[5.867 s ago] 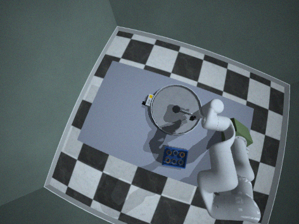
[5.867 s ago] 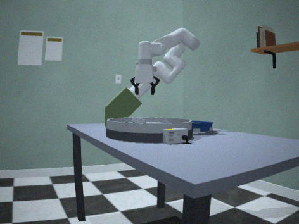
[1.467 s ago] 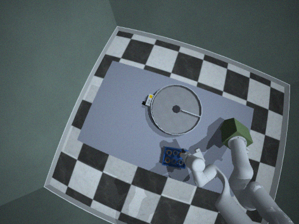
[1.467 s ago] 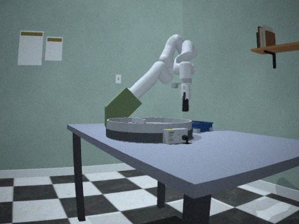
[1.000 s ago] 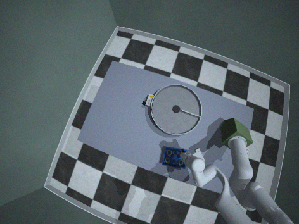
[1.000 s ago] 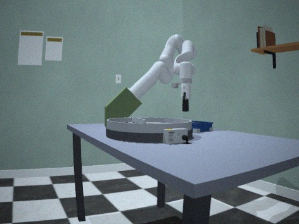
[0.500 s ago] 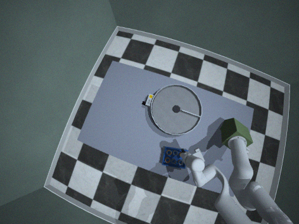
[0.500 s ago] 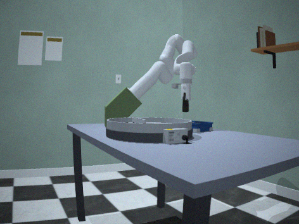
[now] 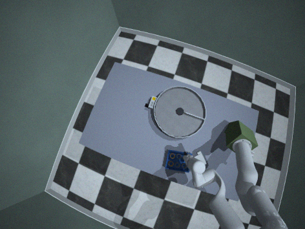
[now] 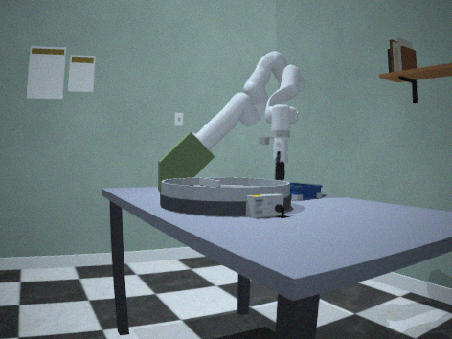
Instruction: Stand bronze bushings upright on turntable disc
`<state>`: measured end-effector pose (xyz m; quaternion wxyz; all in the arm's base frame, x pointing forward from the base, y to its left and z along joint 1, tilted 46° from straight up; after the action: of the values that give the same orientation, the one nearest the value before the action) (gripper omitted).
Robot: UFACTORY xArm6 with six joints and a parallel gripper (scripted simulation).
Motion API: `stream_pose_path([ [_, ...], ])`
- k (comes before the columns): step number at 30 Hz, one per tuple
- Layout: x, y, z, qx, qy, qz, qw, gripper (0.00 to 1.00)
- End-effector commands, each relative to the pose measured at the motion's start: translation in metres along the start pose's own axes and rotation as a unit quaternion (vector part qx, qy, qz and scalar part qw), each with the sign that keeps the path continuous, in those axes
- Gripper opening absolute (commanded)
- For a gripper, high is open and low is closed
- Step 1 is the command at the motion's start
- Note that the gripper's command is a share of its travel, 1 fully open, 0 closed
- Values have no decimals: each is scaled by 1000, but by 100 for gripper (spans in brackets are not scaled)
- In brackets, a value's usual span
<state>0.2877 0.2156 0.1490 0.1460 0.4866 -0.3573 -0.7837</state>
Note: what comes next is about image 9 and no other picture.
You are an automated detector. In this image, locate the blue tray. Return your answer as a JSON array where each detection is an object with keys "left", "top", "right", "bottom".
[{"left": 165, "top": 149, "right": 189, "bottom": 172}]

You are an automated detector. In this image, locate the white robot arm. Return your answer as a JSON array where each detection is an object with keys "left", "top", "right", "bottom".
[{"left": 187, "top": 139, "right": 288, "bottom": 229}]

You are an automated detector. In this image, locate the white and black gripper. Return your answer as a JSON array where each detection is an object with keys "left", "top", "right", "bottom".
[{"left": 183, "top": 152, "right": 193, "bottom": 165}]

